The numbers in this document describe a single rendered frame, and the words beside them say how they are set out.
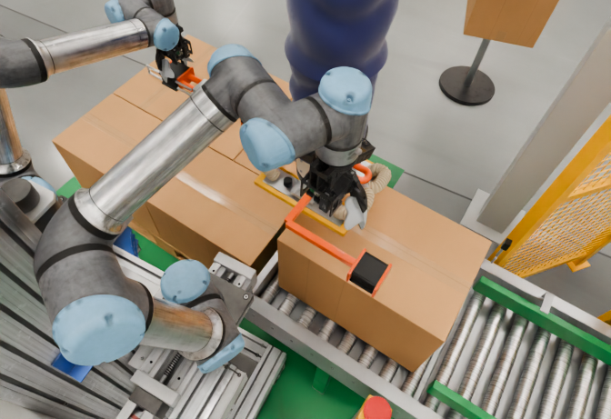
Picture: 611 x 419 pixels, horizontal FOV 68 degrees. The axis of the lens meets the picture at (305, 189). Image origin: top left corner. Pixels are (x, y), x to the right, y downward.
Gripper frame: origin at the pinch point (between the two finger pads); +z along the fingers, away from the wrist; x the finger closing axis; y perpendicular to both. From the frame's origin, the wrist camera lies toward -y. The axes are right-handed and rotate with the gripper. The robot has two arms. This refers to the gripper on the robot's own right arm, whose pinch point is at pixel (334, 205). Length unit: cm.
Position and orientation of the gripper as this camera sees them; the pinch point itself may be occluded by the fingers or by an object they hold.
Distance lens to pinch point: 93.4
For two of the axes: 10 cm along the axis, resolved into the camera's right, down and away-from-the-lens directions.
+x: 7.8, 5.3, -3.2
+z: -0.4, 5.6, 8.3
